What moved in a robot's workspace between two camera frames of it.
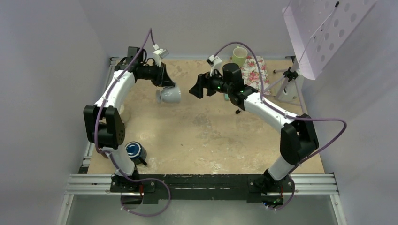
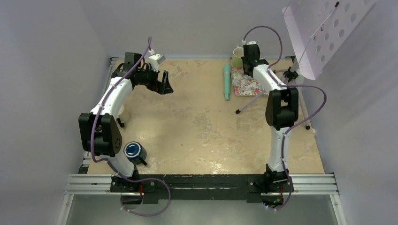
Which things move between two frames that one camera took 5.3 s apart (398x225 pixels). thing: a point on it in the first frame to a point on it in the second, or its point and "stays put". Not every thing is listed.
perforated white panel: (320, 29) stays put
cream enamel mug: (125, 115) stays put
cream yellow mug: (239, 56) stays put
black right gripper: (203, 82) to (244, 60)
